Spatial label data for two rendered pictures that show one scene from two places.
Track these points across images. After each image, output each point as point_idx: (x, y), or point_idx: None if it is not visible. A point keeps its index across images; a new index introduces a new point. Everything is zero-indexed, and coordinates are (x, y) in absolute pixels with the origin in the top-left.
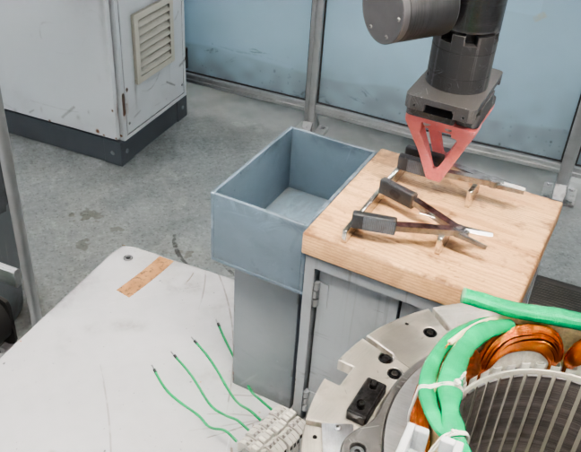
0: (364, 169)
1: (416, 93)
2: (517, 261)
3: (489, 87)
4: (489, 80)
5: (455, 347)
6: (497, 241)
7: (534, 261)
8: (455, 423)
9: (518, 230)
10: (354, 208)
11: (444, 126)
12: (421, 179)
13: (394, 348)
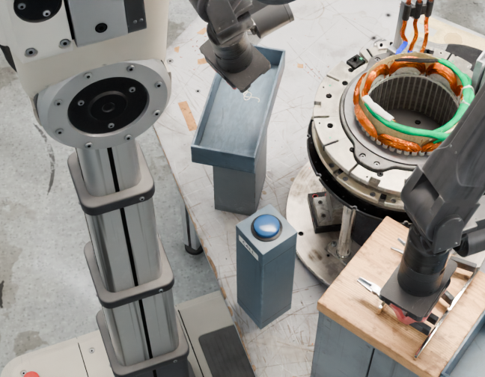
0: (453, 350)
1: (451, 262)
2: (372, 249)
3: (397, 269)
4: (394, 279)
5: (459, 117)
6: (379, 266)
7: (361, 247)
8: (467, 90)
9: (361, 276)
10: (466, 304)
11: None
12: (412, 333)
13: None
